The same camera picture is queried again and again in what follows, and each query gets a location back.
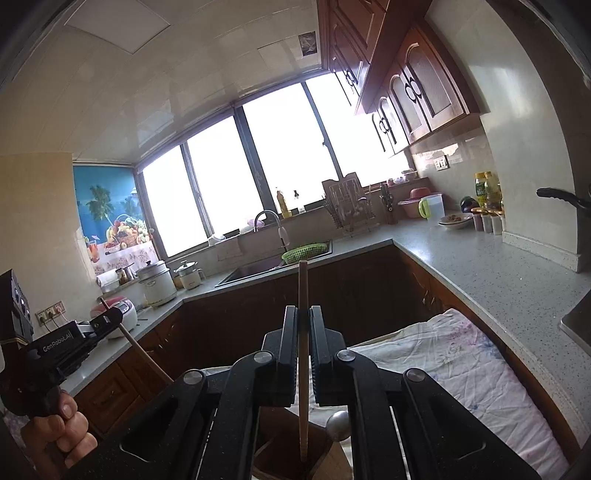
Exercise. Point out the light wooden chopstick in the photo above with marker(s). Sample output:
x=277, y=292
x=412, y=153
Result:
x=138, y=347
x=303, y=286

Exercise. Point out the grey stone countertop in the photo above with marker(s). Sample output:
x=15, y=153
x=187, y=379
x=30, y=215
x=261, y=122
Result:
x=461, y=258

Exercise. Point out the knife block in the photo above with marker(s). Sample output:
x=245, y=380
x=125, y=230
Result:
x=389, y=207

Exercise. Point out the black wok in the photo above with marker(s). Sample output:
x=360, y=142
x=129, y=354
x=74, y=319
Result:
x=563, y=196

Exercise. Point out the kitchen window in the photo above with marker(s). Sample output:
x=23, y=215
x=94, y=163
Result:
x=258, y=175

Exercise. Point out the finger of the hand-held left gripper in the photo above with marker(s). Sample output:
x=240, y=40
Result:
x=107, y=323

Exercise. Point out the wall outlet strip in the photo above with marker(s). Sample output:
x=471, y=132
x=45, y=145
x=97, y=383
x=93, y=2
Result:
x=51, y=312

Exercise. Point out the small white electric pot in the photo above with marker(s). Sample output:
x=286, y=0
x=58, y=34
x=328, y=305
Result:
x=189, y=277

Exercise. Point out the wooden utensil holder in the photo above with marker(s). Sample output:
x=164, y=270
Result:
x=337, y=464

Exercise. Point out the wooden wall cabinets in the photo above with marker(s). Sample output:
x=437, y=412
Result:
x=415, y=78

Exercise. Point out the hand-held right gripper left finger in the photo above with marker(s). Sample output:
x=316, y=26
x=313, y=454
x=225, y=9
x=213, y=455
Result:
x=288, y=350

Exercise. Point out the person's left hand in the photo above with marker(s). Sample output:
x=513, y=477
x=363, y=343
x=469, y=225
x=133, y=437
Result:
x=46, y=434

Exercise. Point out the dark round object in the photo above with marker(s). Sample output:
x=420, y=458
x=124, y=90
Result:
x=467, y=204

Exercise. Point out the green plastic basket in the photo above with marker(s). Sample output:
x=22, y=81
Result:
x=302, y=254

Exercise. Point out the pink and white rice cooker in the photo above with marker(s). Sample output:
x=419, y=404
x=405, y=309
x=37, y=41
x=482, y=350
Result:
x=124, y=316

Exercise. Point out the white bowl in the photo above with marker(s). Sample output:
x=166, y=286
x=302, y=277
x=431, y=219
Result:
x=455, y=222

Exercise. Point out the white wall socket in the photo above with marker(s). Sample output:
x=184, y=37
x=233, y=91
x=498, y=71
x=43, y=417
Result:
x=441, y=163

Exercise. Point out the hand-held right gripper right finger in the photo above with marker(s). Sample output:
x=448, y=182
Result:
x=321, y=350

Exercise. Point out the curved metal faucet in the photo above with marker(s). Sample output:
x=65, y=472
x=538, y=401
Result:
x=277, y=226

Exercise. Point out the white floral tablecloth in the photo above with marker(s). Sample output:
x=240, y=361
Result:
x=461, y=369

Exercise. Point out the paper towel roll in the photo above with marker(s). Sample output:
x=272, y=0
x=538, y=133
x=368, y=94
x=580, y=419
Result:
x=107, y=280

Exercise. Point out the tropical fruit wall poster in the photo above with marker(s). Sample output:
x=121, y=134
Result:
x=111, y=217

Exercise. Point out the pink plastic basin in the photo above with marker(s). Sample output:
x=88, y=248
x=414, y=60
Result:
x=411, y=205

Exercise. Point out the kitchen sink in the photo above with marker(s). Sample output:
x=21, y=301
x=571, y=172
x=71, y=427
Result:
x=258, y=272

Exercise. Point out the small wall sticker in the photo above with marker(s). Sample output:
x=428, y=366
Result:
x=307, y=44

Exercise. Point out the tall white rice cooker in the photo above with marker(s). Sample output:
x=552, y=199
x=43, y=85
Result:
x=157, y=286

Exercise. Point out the gas stove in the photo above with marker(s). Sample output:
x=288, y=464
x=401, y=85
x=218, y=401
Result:
x=579, y=323

